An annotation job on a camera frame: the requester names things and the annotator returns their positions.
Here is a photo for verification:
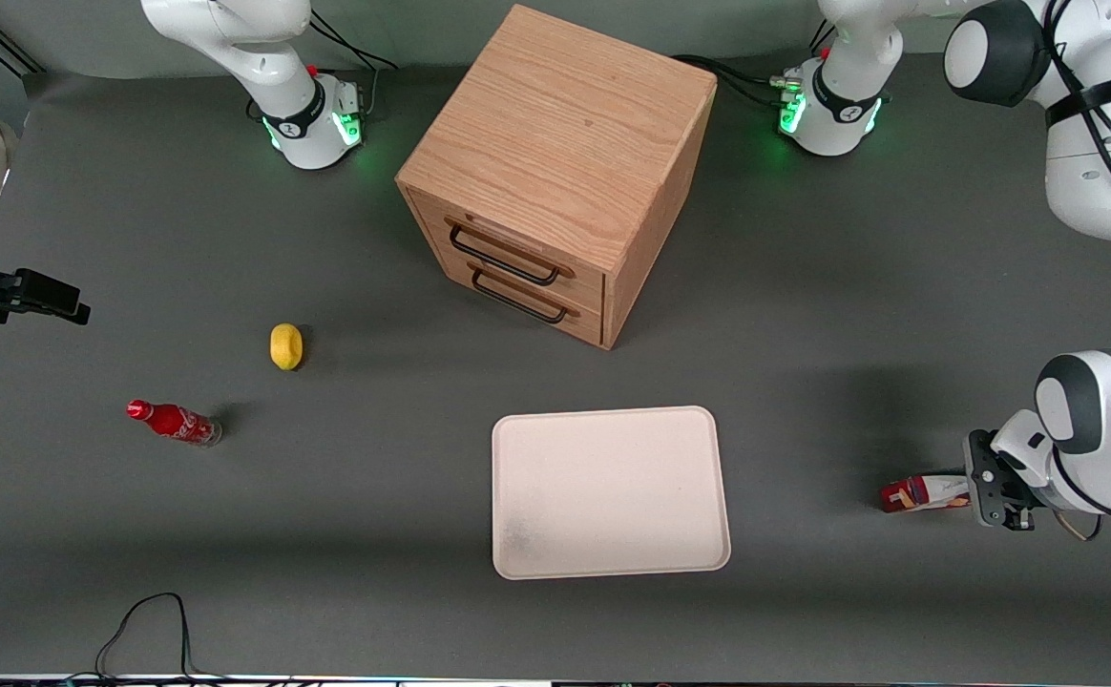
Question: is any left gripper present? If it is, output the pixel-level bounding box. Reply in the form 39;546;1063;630
963;408;1060;532

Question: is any red cookie box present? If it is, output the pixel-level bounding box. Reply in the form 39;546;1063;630
879;473;975;514

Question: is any beige plastic tray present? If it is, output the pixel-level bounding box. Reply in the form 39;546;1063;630
492;406;732;581

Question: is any red cola bottle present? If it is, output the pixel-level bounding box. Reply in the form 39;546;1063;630
126;399;223;448

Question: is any yellow lemon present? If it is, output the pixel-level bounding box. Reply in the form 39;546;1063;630
269;323;304;371

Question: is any wooden drawer front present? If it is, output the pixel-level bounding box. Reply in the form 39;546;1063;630
408;188;607;308
431;250;604;347

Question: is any oak wooden drawer cabinet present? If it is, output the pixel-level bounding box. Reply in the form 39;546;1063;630
395;4;719;351

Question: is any dark metal rail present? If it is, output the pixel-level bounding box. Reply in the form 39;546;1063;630
0;10;46;77

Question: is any thin black looped cable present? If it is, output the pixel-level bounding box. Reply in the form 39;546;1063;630
67;593;232;684

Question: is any black right arm base cable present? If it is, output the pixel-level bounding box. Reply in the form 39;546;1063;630
246;10;400;123

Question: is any black arm base cable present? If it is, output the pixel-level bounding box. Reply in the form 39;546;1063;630
673;21;838;108
246;10;400;123

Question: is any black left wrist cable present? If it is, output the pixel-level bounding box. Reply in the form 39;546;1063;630
1042;0;1111;541

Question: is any black metal drawer handle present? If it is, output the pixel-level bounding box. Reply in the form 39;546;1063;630
471;268;569;325
449;223;562;287

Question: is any black left arm base cable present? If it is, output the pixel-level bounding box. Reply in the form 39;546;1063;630
673;21;838;108

